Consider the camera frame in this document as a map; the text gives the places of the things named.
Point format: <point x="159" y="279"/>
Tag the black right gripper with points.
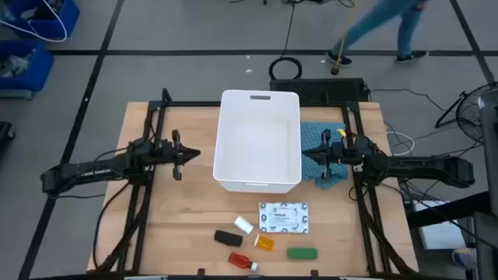
<point x="336" y="153"/>

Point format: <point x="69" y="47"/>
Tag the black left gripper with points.
<point x="177" y="153"/>

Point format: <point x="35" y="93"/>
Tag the white printed gauze packet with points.
<point x="283" y="218"/>

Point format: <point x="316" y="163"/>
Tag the green rectangular block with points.
<point x="302" y="253"/>

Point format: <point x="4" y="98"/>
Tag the orange pill bottle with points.
<point x="265" y="243"/>

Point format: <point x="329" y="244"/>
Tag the red bottle with white cap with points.
<point x="240" y="260"/>

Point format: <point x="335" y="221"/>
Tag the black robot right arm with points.
<point x="428" y="167"/>

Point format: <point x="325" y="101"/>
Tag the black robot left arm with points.
<point x="85" y="173"/>

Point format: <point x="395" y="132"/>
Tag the white plastic basket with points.
<point x="257" y="148"/>

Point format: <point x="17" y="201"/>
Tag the blue plastic bin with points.
<point x="37" y="72"/>
<point x="58" y="23"/>

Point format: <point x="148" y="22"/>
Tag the blue patterned cloth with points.
<point x="311" y="136"/>

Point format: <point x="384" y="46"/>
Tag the yellow tag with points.
<point x="341" y="132"/>

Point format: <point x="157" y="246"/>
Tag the black keyboard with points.
<point x="319" y="90"/>

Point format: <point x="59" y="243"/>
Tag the small white pill bottle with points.
<point x="243" y="225"/>

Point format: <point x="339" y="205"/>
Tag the black table clamp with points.
<point x="201" y="273"/>
<point x="314" y="274"/>

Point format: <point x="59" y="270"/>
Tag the person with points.
<point x="369" y="23"/>

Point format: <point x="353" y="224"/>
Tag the white flat box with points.
<point x="439" y="235"/>

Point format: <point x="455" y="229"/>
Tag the black standing fan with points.
<point x="472" y="113"/>

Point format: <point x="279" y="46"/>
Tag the dark grey column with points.
<point x="489" y="163"/>

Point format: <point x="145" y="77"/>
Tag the blue and white container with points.
<point x="465" y="257"/>

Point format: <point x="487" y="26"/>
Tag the black aluminium frame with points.
<point x="186" y="103"/>

